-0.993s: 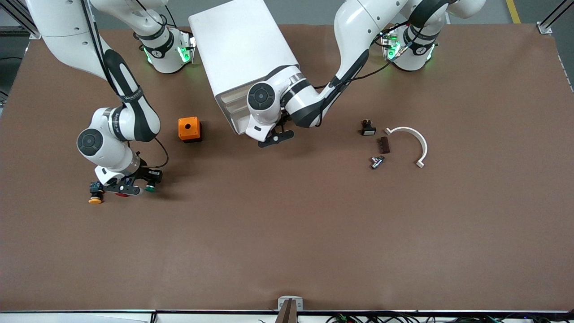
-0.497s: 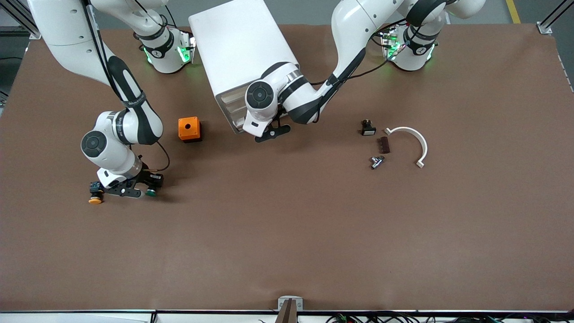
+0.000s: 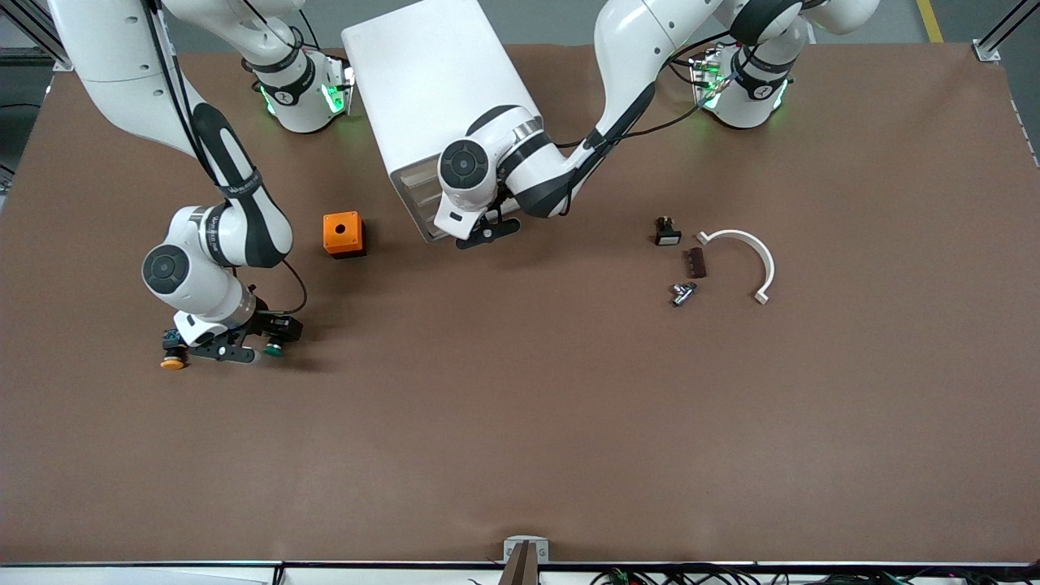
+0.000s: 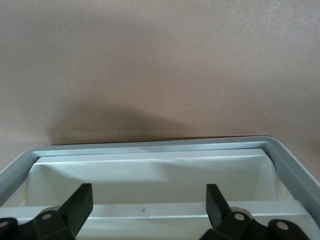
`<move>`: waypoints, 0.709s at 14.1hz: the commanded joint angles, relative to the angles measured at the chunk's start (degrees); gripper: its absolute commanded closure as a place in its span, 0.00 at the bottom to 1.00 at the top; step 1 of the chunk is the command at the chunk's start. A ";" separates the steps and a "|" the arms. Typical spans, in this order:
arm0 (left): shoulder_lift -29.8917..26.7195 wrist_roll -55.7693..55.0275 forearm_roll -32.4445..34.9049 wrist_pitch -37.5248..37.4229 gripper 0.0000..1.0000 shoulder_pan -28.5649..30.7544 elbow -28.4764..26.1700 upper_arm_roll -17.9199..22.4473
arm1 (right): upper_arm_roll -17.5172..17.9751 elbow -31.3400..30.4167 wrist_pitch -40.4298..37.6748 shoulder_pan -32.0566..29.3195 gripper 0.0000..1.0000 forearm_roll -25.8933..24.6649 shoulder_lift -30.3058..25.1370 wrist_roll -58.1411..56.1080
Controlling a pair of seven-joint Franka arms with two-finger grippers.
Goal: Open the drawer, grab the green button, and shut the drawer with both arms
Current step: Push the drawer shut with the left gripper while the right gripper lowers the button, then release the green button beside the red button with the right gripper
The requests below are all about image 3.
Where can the green push button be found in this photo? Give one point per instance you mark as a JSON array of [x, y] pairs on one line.
[[273, 350]]

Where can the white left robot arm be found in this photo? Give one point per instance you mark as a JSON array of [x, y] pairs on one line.
[[626, 41]]

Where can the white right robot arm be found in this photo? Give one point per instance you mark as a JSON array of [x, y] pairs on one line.
[[97, 49]]

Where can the yellow push button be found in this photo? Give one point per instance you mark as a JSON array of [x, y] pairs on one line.
[[172, 363]]

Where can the orange button box black base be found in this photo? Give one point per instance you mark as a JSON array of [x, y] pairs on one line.
[[331, 240]]

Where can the white drawer cabinet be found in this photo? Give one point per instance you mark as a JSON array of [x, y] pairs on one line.
[[422, 73]]

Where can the brown rectangular block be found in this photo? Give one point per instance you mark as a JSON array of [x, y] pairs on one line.
[[697, 263]]

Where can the black switch white face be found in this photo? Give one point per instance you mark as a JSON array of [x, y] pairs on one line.
[[668, 237]]

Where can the silver key switch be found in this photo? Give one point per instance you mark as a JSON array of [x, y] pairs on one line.
[[682, 295]]

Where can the grey metal bracket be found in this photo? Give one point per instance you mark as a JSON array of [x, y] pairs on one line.
[[509, 552]]

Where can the aluminium frame profile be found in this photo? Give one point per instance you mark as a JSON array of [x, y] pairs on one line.
[[985, 50], [32, 32]]

